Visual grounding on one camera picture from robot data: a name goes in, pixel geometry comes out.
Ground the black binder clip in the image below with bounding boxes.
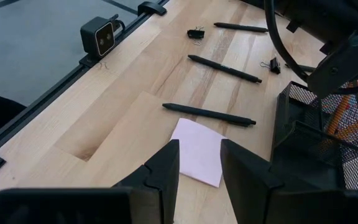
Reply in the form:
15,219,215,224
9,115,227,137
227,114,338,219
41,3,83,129
259,56,282,76
186,26,206,46

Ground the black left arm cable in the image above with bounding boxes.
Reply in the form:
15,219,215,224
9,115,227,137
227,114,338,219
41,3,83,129
263,0,312,83

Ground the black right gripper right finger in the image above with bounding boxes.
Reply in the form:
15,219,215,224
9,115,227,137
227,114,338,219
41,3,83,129
220,138,345,224

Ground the black mesh desk organizer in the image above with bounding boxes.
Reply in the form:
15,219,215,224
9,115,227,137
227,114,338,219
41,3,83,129
270,80,358,192

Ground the orange pencil pink eraser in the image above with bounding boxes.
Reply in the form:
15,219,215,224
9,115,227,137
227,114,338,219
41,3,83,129
334,117,358,141
326,89,354,137

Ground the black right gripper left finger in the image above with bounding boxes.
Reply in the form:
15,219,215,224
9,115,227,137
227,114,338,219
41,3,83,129
112,139,180,224

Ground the black table-level camera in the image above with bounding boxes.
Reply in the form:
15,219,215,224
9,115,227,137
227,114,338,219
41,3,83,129
80,13,127,60

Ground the pink sticky note pad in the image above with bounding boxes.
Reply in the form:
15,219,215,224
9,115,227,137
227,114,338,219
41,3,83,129
170,117,227,189

